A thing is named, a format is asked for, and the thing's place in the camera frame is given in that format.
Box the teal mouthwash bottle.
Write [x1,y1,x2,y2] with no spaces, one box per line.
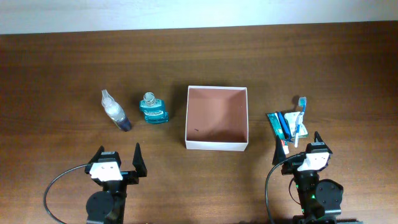
[139,92,169,124]

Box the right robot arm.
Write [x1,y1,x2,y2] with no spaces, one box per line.
[265,132,343,224]

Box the white cardboard box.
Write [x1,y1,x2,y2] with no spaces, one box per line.
[185,85,249,151]

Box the green toothpaste tube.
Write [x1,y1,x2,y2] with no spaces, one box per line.
[267,113,289,154]

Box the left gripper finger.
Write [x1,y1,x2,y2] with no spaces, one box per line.
[132,143,147,177]
[88,146,104,164]

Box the white crumpled sachet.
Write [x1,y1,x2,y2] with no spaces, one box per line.
[284,111,308,138]

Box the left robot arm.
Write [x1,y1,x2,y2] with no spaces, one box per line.
[85,144,147,224]

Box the blue white toothbrush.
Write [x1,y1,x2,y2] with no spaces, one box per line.
[294,96,307,147]

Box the clear spray bottle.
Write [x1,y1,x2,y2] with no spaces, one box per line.
[101,90,132,132]

